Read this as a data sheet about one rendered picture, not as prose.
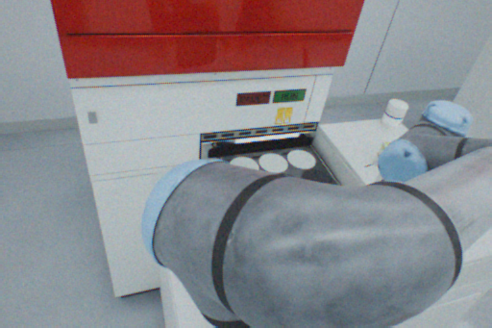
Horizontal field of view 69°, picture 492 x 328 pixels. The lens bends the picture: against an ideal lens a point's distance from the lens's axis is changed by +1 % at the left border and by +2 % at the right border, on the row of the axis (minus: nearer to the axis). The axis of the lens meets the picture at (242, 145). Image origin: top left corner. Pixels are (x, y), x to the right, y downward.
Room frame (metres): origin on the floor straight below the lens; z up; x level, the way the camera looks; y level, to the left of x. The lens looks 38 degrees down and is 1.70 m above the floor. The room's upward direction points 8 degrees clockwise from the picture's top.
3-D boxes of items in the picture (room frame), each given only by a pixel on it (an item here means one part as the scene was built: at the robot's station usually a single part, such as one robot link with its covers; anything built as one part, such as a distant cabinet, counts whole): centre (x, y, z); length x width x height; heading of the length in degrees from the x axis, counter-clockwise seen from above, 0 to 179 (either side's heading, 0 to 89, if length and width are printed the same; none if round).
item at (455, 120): (0.55, -0.34, 1.35); 0.09 x 0.08 x 0.11; 138
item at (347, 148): (0.90, -0.55, 0.89); 0.62 x 0.35 x 0.14; 23
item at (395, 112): (1.19, -0.55, 1.01); 0.07 x 0.07 x 0.10
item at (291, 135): (1.03, -0.06, 0.89); 0.44 x 0.02 x 0.10; 113
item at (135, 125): (0.98, 0.11, 1.02); 0.82 x 0.03 x 0.40; 113
